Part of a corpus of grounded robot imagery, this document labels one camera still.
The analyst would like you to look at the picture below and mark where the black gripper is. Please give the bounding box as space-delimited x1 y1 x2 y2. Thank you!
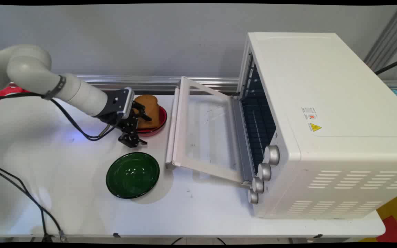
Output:
97 101 152 148

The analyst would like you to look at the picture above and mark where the white glass oven door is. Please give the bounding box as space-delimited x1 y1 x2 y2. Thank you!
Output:
165 76 254 187

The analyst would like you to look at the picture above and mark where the brown toy bread loaf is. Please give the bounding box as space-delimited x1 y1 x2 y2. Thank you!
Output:
134 95 160 130

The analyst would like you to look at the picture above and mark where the red plate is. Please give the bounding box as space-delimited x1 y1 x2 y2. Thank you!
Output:
135 105 167 137

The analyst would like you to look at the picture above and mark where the dark green plate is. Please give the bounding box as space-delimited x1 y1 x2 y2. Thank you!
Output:
106 152 160 199

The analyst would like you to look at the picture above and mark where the red cloth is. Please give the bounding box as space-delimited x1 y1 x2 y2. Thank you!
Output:
0 83 31 113

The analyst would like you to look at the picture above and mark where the white label sticker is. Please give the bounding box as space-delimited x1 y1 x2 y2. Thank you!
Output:
301 107 318 121

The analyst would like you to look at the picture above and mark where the white toaster oven body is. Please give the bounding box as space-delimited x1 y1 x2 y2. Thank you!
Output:
238 32 397 219

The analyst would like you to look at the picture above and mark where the yellow foam floor mat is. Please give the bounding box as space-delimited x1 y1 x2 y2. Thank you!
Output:
359 190 397 242

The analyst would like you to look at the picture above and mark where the red foam floor mat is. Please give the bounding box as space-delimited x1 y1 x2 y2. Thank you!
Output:
376 215 397 242

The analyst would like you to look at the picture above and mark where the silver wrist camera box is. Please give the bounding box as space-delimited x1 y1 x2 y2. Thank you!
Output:
123 87 135 120

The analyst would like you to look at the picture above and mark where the black wrist mount bracket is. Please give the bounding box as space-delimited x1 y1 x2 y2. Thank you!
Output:
107 89 126 117

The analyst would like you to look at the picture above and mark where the aluminium table rail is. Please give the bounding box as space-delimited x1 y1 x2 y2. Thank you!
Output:
76 75 397 94

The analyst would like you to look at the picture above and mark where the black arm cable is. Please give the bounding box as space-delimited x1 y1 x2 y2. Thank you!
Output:
0 91 121 141

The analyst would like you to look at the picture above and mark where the black cable strap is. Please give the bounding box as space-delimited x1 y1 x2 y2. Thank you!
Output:
41 75 67 101

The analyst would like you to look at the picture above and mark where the black table cable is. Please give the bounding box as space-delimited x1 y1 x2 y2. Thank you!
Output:
0 167 52 242
0 162 69 242

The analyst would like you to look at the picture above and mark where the black background cable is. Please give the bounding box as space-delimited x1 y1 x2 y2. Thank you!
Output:
374 56 397 75

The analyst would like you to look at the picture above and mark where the aluminium frame profile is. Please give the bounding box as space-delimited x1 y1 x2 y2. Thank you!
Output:
363 5 397 71

